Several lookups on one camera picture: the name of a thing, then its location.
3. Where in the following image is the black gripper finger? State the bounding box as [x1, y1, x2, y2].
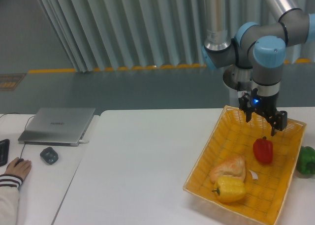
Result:
[268, 110, 287, 136]
[240, 96, 254, 123]

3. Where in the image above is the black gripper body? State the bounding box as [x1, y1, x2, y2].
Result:
[242, 88, 279, 120]

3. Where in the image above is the red bell pepper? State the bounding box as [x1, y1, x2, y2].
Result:
[253, 136, 273, 164]

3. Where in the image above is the white striped sleeve forearm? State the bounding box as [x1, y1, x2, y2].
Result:
[0, 174, 23, 225]

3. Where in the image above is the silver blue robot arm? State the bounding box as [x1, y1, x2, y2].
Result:
[202, 0, 315, 134]

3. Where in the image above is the green bell pepper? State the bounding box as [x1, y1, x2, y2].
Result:
[296, 146, 315, 175]

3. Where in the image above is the yellow bell pepper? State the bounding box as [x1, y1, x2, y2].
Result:
[212, 176, 247, 203]

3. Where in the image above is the person's hand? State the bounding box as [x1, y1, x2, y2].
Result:
[5, 157, 32, 181]

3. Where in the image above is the white paper scrap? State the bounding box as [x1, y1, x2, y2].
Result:
[249, 170, 258, 180]

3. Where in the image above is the yellow woven basket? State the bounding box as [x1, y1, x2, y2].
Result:
[183, 106, 307, 225]

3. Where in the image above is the croissant bread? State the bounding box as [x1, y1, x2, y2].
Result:
[210, 155, 246, 184]

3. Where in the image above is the grey pleated curtain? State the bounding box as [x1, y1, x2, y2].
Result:
[33, 0, 308, 71]

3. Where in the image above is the silver laptop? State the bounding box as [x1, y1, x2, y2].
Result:
[18, 108, 95, 146]

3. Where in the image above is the black small gadget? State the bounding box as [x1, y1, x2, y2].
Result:
[40, 147, 59, 165]

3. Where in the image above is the black computer mouse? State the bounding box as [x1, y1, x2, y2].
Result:
[14, 159, 24, 167]

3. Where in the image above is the black keyboard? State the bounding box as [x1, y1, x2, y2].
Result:
[0, 139, 10, 166]

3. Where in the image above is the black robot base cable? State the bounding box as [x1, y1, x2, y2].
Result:
[237, 81, 244, 105]

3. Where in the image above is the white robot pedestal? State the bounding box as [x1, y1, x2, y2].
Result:
[223, 65, 252, 108]

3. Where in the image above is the black mouse cable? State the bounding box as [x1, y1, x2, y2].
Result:
[0, 112, 36, 160]

